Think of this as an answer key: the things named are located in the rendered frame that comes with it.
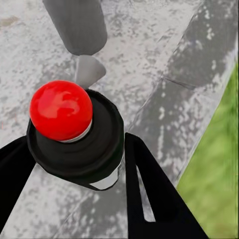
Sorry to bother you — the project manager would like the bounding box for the insectifuge atomizer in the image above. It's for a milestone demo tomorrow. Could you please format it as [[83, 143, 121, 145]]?
[[26, 54, 125, 191]]

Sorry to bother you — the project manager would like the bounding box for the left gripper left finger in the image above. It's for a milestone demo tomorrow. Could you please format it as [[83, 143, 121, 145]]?
[[0, 136, 36, 233]]

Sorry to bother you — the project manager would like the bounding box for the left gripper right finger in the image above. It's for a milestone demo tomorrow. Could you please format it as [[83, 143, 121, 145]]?
[[124, 132, 209, 239]]

